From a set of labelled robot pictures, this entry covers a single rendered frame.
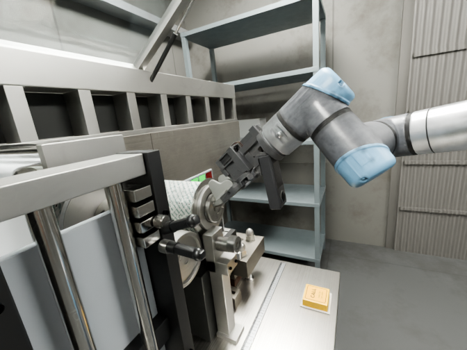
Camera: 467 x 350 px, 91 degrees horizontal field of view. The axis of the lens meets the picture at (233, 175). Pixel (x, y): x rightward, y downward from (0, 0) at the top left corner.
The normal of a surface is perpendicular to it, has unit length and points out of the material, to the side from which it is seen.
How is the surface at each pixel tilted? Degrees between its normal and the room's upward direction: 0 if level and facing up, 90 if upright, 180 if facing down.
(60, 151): 90
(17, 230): 90
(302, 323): 0
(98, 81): 90
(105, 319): 90
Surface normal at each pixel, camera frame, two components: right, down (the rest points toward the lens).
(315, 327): -0.10, -0.96
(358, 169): -0.69, 0.16
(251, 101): -0.44, 0.26
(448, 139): -0.65, 0.58
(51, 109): 0.89, 0.03
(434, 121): -0.80, -0.21
